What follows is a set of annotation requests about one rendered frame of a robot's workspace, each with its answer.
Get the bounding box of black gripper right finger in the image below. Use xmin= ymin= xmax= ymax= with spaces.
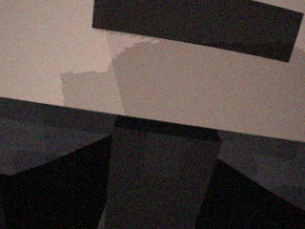
xmin=194 ymin=159 xmax=305 ymax=229

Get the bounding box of black two-prong plug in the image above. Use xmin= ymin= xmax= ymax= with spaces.
xmin=104 ymin=114 xmax=222 ymax=229

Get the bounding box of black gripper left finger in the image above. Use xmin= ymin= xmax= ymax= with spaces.
xmin=0 ymin=135 xmax=113 ymax=229

